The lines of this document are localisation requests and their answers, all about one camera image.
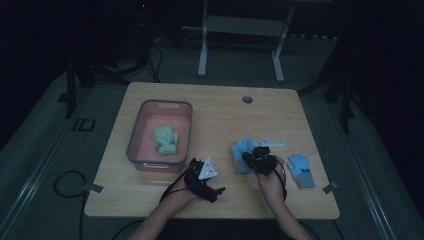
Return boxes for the green knit glove with print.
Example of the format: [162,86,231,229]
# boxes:
[152,124,178,157]

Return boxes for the left hand-held gripper cable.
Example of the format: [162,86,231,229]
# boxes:
[159,178,191,204]

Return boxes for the right hand-held gripper cable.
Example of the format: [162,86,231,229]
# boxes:
[275,161,289,202]

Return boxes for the plain blue knit glove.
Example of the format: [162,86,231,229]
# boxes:
[231,136,258,175]

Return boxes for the person's dark clothing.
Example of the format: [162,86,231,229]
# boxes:
[156,219,296,240]

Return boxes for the hand-held gripper cable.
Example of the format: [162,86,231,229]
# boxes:
[275,161,289,202]
[159,178,191,204]

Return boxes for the blue knit glove with print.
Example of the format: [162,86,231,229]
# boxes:
[286,152,316,190]

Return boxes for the plain green knit glove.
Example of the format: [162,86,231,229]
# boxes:
[168,130,180,155]

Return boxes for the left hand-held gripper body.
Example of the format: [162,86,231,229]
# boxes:
[183,157,219,204]

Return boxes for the black floor cable loop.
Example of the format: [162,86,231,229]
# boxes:
[53,170,90,240]

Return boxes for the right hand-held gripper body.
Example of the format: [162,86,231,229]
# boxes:
[249,137,286,177]

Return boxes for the pink bin with grey rim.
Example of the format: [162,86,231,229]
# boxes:
[126,99,194,174]

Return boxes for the person's right hand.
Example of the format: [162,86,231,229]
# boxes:
[255,155,288,204]

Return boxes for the black stand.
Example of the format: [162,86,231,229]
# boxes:
[298,66,359,135]
[57,56,131,120]

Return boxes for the black background cable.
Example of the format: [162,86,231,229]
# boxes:
[113,43,164,84]

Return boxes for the person's left hand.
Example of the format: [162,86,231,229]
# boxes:
[168,178,202,209]

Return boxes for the white metal desk frame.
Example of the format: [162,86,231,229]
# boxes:
[182,0,296,84]

